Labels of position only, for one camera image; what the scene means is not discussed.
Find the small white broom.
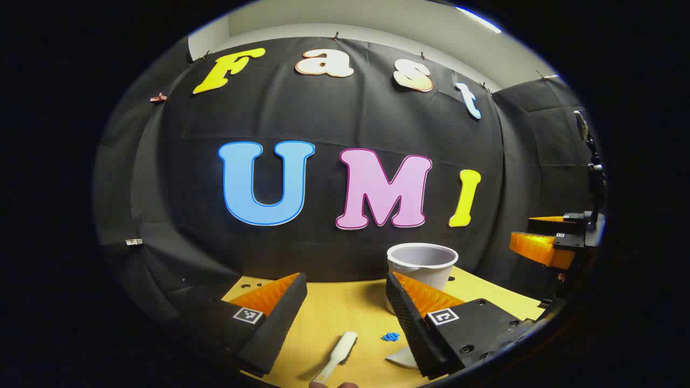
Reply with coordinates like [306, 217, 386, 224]
[313, 331, 358, 384]

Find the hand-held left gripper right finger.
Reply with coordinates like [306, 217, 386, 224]
[385, 271, 540, 378]

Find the wooden desktop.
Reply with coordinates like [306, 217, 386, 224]
[221, 266, 545, 388]

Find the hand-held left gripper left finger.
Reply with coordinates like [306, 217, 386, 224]
[181, 272, 308, 377]

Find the grey dustpan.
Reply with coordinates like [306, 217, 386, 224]
[385, 347, 420, 370]

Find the white ribbed garbage bin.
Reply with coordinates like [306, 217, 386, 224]
[387, 242, 459, 314]

